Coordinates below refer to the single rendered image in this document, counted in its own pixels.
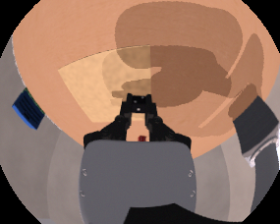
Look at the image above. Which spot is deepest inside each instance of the black die with white pips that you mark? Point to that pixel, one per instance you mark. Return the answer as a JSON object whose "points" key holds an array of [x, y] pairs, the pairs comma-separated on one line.
{"points": [[138, 104]]}

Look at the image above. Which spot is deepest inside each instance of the red die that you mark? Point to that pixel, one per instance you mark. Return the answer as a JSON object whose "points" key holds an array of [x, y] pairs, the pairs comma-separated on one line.
{"points": [[141, 138]]}

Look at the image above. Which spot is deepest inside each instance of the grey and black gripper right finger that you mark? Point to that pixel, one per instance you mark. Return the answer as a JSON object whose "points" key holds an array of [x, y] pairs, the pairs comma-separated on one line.
{"points": [[158, 131]]}

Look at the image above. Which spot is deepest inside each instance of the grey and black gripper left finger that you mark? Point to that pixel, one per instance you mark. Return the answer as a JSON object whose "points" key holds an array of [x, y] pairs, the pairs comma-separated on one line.
{"points": [[117, 130]]}

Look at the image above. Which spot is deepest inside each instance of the tan mat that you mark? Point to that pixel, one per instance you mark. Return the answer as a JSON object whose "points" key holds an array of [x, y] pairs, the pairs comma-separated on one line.
{"points": [[100, 82]]}

